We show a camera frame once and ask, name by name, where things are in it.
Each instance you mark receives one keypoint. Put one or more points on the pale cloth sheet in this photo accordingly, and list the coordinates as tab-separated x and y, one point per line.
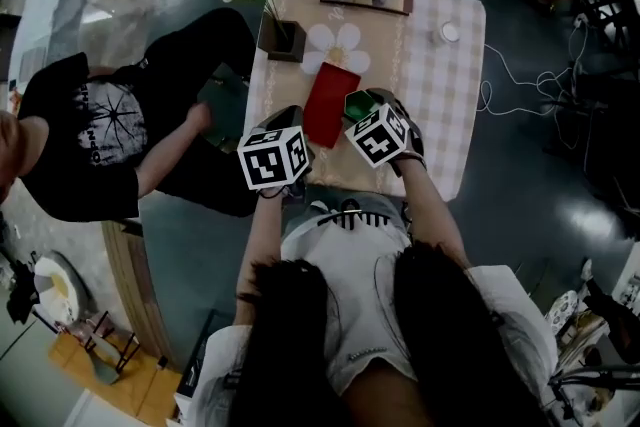
55	15

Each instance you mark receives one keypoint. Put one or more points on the red tray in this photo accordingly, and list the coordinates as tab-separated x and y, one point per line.
327	105

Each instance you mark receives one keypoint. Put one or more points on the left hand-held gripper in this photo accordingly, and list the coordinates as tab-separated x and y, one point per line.
265	167

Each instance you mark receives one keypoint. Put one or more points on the dark green pouch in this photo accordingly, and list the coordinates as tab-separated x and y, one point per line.
220	115

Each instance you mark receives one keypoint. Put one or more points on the beige checked tablecloth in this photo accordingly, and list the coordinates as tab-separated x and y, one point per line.
435	80

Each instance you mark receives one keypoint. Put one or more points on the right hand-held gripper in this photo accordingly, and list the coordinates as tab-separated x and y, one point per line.
377	145

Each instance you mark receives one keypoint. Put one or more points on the black wrist band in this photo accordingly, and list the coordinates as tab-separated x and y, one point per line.
265	195

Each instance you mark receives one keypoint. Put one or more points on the person's white shirt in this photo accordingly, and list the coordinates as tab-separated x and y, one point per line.
350	265

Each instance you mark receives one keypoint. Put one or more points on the white flower-shaped mat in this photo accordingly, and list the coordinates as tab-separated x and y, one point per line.
345	45

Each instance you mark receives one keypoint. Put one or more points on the person's right forearm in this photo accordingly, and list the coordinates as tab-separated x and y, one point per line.
430	205

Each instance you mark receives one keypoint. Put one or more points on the dark brown square vase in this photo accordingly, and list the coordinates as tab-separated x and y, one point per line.
282	47

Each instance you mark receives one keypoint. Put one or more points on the black frame shelf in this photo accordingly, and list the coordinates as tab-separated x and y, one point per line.
200	355

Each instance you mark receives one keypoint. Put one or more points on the green cup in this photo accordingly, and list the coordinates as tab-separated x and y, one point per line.
357	107

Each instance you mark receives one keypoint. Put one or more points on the person's left forearm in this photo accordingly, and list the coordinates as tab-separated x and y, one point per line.
262	235

